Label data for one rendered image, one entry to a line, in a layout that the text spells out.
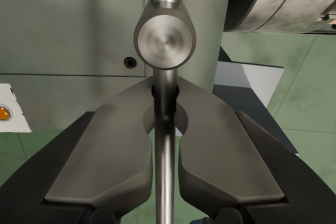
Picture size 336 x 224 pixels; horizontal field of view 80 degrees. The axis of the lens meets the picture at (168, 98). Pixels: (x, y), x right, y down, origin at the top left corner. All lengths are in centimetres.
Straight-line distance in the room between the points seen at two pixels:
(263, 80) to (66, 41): 78
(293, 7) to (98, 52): 24
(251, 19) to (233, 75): 55
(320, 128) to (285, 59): 93
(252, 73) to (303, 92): 126
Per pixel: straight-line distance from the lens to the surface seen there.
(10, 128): 35
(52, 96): 28
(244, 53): 169
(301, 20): 34
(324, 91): 221
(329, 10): 35
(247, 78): 88
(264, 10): 30
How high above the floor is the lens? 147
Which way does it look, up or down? 57 degrees down
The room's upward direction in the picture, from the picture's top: 178 degrees clockwise
